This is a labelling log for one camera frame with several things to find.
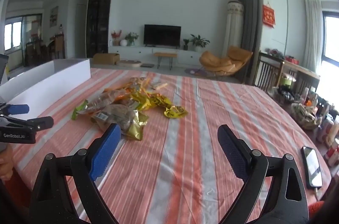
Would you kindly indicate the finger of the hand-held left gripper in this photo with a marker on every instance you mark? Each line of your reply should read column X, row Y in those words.
column 18, row 109
column 43, row 123

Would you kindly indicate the wooden side table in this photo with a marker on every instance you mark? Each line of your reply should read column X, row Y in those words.
column 302, row 73

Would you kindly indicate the white cardboard box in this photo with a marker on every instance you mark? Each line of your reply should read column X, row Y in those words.
column 53, row 81

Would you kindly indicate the pale biscuit packet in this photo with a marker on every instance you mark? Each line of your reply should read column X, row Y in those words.
column 160, row 85

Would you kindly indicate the orange-edged pale snack packet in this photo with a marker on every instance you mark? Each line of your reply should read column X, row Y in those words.
column 139, row 81

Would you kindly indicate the cluster of bottles and jars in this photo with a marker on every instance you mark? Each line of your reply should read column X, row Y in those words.
column 328, row 128

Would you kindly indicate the red wall hanging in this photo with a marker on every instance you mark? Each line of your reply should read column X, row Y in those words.
column 268, row 15

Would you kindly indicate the black smartphone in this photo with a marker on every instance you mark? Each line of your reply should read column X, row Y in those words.
column 312, row 165

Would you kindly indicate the grey curtain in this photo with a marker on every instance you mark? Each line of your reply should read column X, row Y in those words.
column 250, row 28

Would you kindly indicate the black television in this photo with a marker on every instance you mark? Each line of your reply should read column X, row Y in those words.
column 162, row 34

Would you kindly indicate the black glass cabinet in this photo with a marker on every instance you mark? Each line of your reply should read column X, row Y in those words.
column 99, row 20

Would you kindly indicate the small wooden bench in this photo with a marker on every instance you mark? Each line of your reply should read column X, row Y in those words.
column 165, row 55

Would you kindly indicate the large side window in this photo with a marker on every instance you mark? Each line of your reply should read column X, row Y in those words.
column 331, row 38

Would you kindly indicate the yellow black-print snack packet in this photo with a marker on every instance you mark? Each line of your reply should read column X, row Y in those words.
column 176, row 111

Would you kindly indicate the tall covered air conditioner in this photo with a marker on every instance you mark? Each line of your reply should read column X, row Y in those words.
column 234, row 25

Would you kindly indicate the basket of packets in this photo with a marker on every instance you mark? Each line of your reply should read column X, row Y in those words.
column 304, row 115

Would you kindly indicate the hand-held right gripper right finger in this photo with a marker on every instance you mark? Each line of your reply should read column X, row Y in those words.
column 231, row 152

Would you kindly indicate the orange lounge chair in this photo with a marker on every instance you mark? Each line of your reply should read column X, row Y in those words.
column 219, row 62

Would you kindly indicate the white round vase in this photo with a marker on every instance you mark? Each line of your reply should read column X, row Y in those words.
column 123, row 42

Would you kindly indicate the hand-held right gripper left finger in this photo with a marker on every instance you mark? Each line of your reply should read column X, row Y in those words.
column 106, row 152

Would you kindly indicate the purple round mat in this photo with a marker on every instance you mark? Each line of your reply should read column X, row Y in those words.
column 193, row 71

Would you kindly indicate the beige round cat scratcher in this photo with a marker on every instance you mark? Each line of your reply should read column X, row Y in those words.
column 129, row 63

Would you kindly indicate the green plant in vase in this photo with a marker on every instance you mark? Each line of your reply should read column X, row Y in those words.
column 131, row 38

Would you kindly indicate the clear packet dark contents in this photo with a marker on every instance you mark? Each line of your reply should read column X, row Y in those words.
column 124, row 118

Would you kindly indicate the red flowers in vase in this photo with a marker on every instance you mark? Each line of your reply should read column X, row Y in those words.
column 116, row 36

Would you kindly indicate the dark wooden chair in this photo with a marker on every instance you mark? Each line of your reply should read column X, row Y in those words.
column 267, row 70

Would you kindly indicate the wooden dining table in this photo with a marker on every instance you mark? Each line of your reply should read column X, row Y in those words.
column 38, row 50

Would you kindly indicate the orange sausage snack packet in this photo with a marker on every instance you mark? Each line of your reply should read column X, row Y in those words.
column 119, row 89

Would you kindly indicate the white television cabinet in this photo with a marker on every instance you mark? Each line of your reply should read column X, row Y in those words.
column 132, row 53

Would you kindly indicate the small dark floor mat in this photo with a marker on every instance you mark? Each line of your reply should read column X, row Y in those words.
column 147, row 65

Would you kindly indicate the orange striped tablecloth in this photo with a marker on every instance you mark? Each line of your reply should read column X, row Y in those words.
column 185, row 134

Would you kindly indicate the person's left hand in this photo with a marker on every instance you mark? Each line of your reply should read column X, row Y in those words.
column 6, row 163

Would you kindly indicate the brown cardboard box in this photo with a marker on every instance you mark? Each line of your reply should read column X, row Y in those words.
column 106, row 58

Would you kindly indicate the framed wall painting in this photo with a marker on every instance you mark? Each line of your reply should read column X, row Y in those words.
column 54, row 16

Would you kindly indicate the white curtain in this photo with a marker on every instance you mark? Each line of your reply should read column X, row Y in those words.
column 313, row 33

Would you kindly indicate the small green potted plant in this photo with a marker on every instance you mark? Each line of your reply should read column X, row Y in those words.
column 186, row 44

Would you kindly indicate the large green potted plant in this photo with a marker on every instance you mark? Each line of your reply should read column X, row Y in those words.
column 199, row 41

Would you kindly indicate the green-edged clear snack packet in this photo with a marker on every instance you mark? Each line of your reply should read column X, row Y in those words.
column 106, row 102

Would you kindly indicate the balcony window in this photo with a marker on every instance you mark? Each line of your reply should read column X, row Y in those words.
column 12, row 36

